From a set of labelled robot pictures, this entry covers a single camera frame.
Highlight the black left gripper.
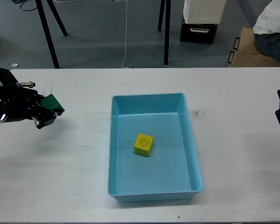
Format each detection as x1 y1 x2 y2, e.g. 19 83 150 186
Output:
0 88 63 129

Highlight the green block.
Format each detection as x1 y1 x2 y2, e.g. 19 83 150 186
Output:
39 94 65 113

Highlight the yellow block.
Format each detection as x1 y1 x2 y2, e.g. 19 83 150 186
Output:
133 133 154 157

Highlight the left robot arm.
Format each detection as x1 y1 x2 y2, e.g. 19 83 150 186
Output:
0 68 65 129

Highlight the white appliance box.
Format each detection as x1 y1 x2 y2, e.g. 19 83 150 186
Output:
183 0 226 24

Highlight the seated person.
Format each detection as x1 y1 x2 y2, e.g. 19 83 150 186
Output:
253 0 280 64

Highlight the black tripod left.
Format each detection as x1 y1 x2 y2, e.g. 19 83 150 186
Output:
35 0 68 69

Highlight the black tripod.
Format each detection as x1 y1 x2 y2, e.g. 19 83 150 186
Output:
157 0 171 65
35 0 68 69

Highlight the dark brown crate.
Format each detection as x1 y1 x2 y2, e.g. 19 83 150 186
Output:
180 22 218 44

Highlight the light blue plastic bin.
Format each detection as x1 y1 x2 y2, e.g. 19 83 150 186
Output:
108 93 203 202

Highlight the black tripod right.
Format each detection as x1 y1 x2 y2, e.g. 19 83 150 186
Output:
157 0 171 65

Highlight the cardboard box with handles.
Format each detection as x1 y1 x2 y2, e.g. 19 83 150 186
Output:
228 28 280 67

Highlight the black cable on floor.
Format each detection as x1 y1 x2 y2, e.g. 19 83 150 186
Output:
13 0 39 12

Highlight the white cable on floor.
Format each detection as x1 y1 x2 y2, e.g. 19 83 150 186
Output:
53 0 135 69

